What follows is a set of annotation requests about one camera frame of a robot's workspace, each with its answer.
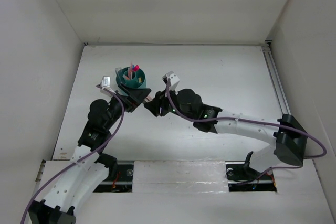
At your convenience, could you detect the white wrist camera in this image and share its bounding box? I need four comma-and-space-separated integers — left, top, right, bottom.
96, 76, 115, 96
162, 71, 180, 91

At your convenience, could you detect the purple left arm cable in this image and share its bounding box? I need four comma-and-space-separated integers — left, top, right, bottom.
19, 84, 125, 224

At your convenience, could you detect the aluminium side rail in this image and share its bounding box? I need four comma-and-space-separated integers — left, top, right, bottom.
262, 40, 304, 158

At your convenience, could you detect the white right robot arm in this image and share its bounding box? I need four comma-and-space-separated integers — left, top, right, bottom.
144, 89, 307, 179

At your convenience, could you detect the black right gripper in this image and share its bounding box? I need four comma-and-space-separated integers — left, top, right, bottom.
144, 86, 195, 122

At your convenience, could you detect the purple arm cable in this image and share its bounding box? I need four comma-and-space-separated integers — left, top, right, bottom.
164, 82, 328, 186
19, 84, 125, 224

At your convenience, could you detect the teal round desk organizer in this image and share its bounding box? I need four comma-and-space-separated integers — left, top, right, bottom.
123, 67, 146, 89

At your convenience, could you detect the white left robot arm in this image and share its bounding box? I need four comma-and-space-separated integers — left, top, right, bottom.
26, 84, 151, 223

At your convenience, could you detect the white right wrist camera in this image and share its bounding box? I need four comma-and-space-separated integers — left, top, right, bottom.
162, 71, 180, 91

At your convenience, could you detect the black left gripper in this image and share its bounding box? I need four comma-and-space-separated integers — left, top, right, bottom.
103, 84, 150, 130

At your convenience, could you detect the thin pink pen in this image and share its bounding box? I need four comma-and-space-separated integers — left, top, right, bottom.
128, 63, 133, 80

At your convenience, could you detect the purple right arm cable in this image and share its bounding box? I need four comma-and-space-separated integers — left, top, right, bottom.
164, 82, 328, 186

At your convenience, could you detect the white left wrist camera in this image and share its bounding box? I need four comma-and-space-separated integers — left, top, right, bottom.
96, 76, 115, 96

